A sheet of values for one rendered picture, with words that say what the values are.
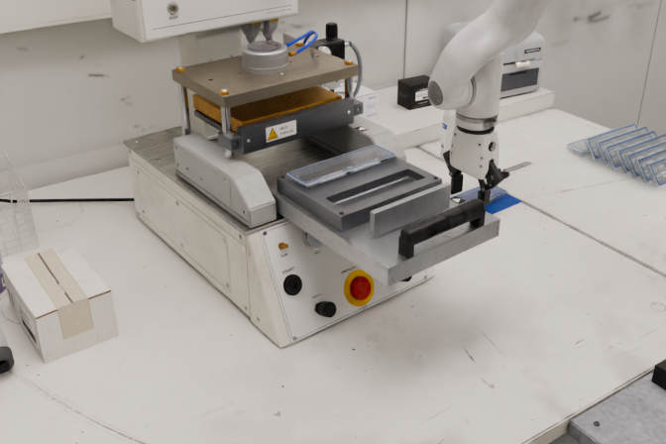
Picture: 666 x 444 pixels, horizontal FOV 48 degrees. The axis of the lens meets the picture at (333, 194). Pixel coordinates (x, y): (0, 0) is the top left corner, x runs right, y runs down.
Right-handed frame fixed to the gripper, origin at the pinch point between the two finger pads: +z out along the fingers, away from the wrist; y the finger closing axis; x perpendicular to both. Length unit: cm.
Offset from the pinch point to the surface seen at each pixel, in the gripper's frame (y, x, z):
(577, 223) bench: -18.3, -12.7, 3.4
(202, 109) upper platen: 17, 52, -26
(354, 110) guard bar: 2.0, 29.7, -24.9
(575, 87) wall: 57, -115, 16
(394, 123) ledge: 37.8, -12.0, -1.0
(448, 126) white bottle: 19.7, -12.7, -5.8
